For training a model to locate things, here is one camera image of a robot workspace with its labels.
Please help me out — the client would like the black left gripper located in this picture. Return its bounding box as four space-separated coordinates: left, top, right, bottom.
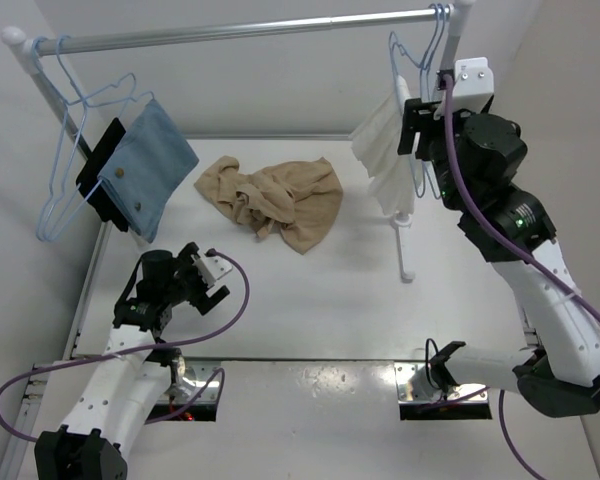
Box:
162 242 228 313

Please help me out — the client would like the beige t shirt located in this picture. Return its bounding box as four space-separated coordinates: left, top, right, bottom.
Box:
194 156 344 255

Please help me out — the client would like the light blue wire hanger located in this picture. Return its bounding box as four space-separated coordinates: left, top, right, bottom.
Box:
419 3 447 200

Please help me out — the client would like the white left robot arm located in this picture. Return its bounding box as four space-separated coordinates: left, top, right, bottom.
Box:
34 243 232 479

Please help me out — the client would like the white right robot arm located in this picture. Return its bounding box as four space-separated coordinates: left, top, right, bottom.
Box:
398 99 600 418

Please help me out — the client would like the blue hanger with white cloth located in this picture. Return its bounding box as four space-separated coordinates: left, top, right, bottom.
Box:
388 31 424 198

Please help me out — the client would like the white cloth on hanger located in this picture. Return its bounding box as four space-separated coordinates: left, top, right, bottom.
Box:
349 75 415 216

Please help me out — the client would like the blue hanger with denim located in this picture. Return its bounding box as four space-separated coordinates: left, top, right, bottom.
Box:
33 33 156 243

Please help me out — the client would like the black cloth on hanger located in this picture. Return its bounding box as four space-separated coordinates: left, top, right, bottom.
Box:
75 118 129 232

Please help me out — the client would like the empty light blue hanger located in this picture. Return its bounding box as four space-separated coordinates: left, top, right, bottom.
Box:
35 34 137 241

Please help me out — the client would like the metal clothes rack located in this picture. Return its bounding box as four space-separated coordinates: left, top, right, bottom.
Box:
1 1 476 283

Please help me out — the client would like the blue denim cloth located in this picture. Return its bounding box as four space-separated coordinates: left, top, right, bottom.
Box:
98 99 199 243

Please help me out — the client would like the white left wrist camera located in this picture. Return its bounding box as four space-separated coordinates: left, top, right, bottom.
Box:
193 253 233 287

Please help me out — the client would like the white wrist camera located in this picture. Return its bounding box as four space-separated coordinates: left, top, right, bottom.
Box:
435 57 494 116
193 253 233 287

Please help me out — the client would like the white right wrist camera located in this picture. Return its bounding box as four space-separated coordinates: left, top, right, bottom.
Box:
435 57 494 116

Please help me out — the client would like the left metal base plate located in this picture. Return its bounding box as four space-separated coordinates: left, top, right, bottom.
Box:
149 359 224 422

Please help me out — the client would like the metal base plate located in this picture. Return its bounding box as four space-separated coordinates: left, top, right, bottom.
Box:
149 359 224 422
394 361 492 421

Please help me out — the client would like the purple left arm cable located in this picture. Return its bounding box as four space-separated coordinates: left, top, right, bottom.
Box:
0 248 252 441

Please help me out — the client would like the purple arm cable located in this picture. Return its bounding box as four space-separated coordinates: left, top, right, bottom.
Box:
0 248 252 441
442 72 600 480

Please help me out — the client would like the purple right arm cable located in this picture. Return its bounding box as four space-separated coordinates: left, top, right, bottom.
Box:
442 72 600 480

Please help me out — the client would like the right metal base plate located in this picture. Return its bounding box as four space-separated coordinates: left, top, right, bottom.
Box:
394 361 492 421

